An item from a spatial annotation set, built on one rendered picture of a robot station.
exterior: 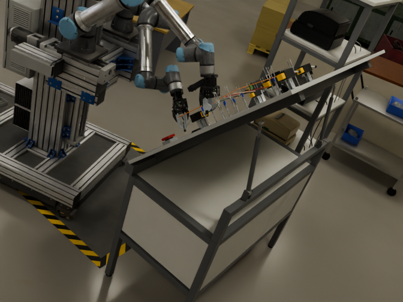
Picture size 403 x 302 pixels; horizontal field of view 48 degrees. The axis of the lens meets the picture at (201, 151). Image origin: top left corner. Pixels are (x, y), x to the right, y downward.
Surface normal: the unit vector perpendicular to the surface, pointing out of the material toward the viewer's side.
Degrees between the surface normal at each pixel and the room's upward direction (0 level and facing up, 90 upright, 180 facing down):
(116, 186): 0
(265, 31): 90
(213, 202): 0
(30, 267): 0
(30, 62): 90
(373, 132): 90
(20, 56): 90
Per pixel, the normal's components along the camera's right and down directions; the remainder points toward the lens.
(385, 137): -0.32, 0.45
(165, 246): -0.59, 0.29
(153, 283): 0.28, -0.80
